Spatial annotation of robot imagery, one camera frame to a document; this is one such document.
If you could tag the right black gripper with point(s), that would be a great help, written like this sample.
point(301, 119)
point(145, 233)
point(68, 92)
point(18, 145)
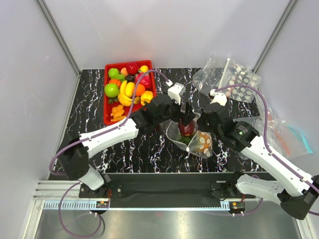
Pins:
point(200, 121)

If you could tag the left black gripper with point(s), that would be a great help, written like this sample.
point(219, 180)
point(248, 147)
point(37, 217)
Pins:
point(188, 115)

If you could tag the dark red toy apple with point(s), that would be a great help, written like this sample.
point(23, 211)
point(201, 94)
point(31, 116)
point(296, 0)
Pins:
point(186, 130)

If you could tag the toy pineapple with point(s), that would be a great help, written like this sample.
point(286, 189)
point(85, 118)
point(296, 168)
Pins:
point(198, 144)

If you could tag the polka dot zip bag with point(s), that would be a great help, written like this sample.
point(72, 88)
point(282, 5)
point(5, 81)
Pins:
point(172, 131)

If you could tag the yellow toy bell pepper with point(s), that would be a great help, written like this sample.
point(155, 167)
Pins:
point(146, 97)

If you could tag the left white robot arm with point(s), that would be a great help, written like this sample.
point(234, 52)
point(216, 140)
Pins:
point(74, 156)

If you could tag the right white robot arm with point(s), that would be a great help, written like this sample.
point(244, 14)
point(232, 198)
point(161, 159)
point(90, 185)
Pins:
point(293, 189)

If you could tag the clear zip bag pile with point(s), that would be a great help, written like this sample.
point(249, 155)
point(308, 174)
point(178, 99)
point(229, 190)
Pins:
point(209, 76)

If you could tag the blue zipper plastic bag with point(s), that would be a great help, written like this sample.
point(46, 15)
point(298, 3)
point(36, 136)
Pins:
point(282, 136)

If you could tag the orange toy fruit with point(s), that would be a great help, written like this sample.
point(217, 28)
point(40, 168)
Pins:
point(140, 89)

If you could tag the pink toy dragon fruit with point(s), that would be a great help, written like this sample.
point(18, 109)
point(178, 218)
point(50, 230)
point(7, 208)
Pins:
point(145, 81)

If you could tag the yellow toy lemon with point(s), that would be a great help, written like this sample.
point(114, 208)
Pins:
point(143, 69)

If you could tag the yellow toy mango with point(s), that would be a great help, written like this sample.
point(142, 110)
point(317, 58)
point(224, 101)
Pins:
point(129, 89)

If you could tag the red plastic tray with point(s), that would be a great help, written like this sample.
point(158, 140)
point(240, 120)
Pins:
point(109, 103)

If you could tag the toy banana bunch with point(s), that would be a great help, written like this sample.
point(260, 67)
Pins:
point(123, 99)

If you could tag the orange toy ginger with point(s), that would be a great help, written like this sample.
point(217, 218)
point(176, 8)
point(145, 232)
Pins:
point(118, 113)

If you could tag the red toy pomegranate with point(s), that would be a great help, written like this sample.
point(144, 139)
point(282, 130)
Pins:
point(132, 68)

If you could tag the green toy apple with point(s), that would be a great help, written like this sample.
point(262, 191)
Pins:
point(111, 90)

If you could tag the green toy pepper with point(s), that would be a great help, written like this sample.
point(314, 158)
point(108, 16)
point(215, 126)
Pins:
point(113, 73)

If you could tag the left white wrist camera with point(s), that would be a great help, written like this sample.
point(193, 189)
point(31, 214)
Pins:
point(175, 92)

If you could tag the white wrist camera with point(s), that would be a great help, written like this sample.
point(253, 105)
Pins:
point(175, 92)
point(219, 100)

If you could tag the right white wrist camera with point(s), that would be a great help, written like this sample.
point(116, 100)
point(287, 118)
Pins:
point(219, 100)

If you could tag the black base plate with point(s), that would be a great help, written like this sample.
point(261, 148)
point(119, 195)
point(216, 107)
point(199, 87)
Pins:
point(164, 191)

